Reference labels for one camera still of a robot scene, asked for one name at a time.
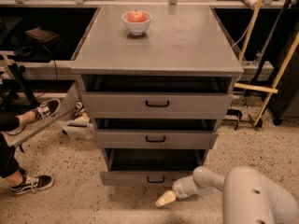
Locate person leg black trousers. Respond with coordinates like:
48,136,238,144
0,110,41,188

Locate grey drawer cabinet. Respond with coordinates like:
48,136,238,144
70,4,245,170

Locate black sneaker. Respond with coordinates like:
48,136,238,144
33,99,61,121
10,175,54,195

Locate black sneaker upper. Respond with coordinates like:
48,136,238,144
33,99,61,121

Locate grey box on floor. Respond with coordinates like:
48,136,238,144
58,120,94,140

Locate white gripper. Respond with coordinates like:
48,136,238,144
155,175,215,207

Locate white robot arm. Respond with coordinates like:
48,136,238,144
155,166,299,224

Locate grey top drawer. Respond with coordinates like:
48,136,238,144
81,75,233,119

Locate red apple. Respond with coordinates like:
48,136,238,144
128,10,147,22

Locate grey middle drawer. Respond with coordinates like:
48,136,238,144
95,119,218,149

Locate white bowl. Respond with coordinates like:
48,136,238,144
121,10,152,35

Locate grey metal bar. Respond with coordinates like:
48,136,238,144
12,108,73,148

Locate grey bottom drawer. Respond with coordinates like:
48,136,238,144
100,148,207,187

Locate black sneaker lower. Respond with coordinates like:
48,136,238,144
10,175,54,195

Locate wooden easel frame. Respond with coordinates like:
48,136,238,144
235,0,299,128

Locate grey drawer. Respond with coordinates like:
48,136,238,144
81,75,233,119
95,119,218,149
100,148,207,187

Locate small toy figure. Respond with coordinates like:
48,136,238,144
74,102,85,118

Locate black office chair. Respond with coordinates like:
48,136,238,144
0,16,61,110

